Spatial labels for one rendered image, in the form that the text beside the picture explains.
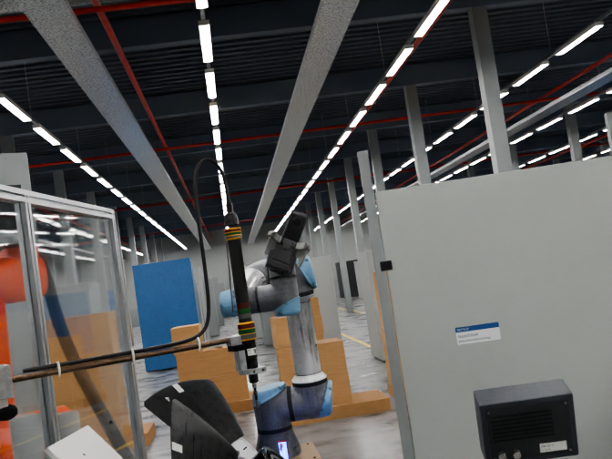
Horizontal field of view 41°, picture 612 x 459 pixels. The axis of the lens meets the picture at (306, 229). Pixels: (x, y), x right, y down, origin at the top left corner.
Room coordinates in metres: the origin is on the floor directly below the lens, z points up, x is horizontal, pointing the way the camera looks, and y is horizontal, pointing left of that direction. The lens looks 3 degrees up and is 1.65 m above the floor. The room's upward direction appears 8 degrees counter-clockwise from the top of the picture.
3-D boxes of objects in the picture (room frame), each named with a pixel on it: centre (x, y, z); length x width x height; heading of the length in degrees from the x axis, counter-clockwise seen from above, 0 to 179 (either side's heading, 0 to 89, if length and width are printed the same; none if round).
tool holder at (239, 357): (2.05, 0.19, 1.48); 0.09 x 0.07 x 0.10; 121
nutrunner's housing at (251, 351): (2.05, 0.18, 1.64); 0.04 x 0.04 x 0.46
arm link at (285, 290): (2.27, 0.10, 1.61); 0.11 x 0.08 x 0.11; 88
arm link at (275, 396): (2.71, 0.19, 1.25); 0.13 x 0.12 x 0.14; 88
